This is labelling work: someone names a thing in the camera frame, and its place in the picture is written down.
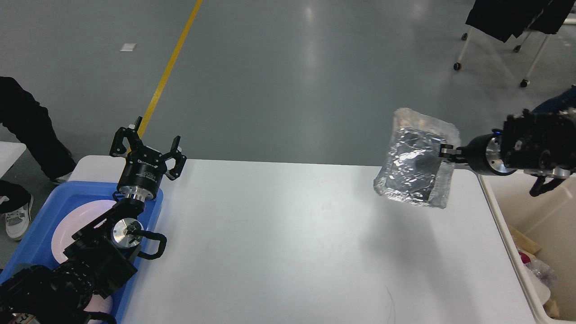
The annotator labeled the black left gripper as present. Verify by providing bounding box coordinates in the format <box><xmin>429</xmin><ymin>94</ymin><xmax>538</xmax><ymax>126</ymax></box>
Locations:
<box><xmin>110</xmin><ymin>116</ymin><xmax>187</xmax><ymax>201</ymax></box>

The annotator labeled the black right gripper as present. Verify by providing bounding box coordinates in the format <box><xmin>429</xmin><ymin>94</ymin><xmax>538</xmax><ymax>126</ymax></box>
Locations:
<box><xmin>439</xmin><ymin>133</ymin><xmax>517</xmax><ymax>176</ymax></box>

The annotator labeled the aluminium foil tray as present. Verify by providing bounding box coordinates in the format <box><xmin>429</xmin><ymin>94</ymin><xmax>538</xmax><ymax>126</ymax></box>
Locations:
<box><xmin>373</xmin><ymin>108</ymin><xmax>461</xmax><ymax>209</ymax></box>

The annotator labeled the pink plate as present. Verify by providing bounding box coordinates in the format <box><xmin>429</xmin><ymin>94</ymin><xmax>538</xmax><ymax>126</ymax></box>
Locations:
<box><xmin>50</xmin><ymin>200</ymin><xmax>116</xmax><ymax>264</ymax></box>

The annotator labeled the brown paper bag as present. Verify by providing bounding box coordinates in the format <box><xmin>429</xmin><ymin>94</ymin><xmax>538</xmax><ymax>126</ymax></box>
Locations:
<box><xmin>508</xmin><ymin>226</ymin><xmax>560</xmax><ymax>319</ymax></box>

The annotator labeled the crushed red soda can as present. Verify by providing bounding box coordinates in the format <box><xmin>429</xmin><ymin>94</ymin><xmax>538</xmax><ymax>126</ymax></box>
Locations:
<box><xmin>518</xmin><ymin>252</ymin><xmax>531</xmax><ymax>264</ymax></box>

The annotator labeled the pink mug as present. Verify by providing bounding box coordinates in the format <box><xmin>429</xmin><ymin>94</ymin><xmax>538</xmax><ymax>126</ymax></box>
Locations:
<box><xmin>84</xmin><ymin>294</ymin><xmax>113</xmax><ymax>315</ymax></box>

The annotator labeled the clear plastic wrap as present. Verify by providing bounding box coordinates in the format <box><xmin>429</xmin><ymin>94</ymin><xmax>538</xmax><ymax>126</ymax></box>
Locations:
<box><xmin>517</xmin><ymin>248</ymin><xmax>558</xmax><ymax>288</ymax></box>

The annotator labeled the white paper cup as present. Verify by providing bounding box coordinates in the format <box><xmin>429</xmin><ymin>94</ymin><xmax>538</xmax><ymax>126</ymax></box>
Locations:
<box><xmin>530</xmin><ymin>277</ymin><xmax>551</xmax><ymax>306</ymax></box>

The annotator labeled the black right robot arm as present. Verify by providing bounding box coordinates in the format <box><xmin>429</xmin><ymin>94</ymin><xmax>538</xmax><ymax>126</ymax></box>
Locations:
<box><xmin>438</xmin><ymin>108</ymin><xmax>576</xmax><ymax>197</ymax></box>

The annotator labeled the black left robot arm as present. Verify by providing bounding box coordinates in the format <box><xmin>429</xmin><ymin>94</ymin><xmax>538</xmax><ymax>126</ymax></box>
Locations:
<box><xmin>1</xmin><ymin>117</ymin><xmax>187</xmax><ymax>324</ymax></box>

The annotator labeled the beige plastic bin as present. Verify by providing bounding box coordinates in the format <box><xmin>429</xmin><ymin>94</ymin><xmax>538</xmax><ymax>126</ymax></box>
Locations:
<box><xmin>479</xmin><ymin>172</ymin><xmax>576</xmax><ymax>324</ymax></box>

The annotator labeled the person in blue jeans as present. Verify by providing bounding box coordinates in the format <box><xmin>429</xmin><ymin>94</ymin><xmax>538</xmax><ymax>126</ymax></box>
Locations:
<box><xmin>531</xmin><ymin>84</ymin><xmax>576</xmax><ymax>114</ymax></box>

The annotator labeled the white side table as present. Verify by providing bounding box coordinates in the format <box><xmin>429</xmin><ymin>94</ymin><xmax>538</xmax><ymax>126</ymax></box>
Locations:
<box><xmin>0</xmin><ymin>141</ymin><xmax>27</xmax><ymax>178</ymax></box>

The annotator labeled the blue plastic tray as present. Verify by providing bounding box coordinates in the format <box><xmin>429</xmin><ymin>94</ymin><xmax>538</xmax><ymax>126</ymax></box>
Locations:
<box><xmin>0</xmin><ymin>181</ymin><xmax>164</xmax><ymax>324</ymax></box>

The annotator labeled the rack with black clothes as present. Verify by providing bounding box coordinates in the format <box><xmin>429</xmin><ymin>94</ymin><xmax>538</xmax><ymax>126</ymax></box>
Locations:
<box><xmin>453</xmin><ymin>0</ymin><xmax>575</xmax><ymax>88</ymax></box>

